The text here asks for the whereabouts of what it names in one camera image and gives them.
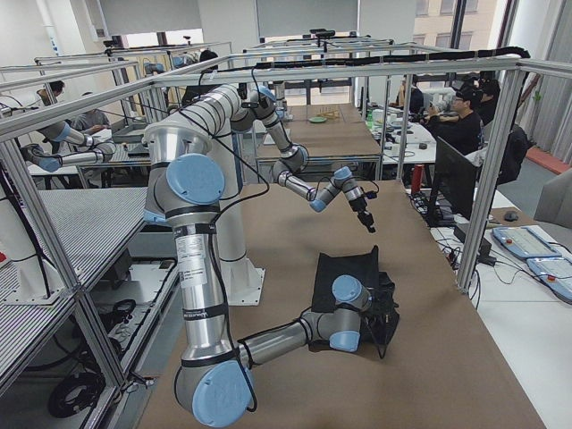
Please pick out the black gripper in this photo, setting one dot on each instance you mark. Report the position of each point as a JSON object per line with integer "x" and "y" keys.
{"x": 382, "y": 307}
{"x": 358, "y": 206}

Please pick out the black t-shirt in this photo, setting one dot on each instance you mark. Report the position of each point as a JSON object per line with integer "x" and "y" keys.
{"x": 340, "y": 316}

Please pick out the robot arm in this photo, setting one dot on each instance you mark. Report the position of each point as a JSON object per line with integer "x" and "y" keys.
{"x": 228, "y": 104}
{"x": 214, "y": 381}

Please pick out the seated man black clothes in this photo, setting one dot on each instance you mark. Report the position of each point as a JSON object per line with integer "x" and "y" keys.
{"x": 464, "y": 134}

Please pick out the black Huawei monitor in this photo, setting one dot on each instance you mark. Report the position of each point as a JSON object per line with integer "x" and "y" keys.
{"x": 453, "y": 186}

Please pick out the teach pendant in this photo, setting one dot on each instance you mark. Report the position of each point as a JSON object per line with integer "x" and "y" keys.
{"x": 524, "y": 243}

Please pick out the striped aluminium workbench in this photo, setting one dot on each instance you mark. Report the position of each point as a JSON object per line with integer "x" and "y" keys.
{"x": 83, "y": 231}

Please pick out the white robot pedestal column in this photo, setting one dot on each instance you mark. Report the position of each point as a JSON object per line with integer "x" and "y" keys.
{"x": 242, "y": 280}

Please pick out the aluminium frame post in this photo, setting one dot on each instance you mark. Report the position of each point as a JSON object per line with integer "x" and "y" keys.
{"x": 501, "y": 126}

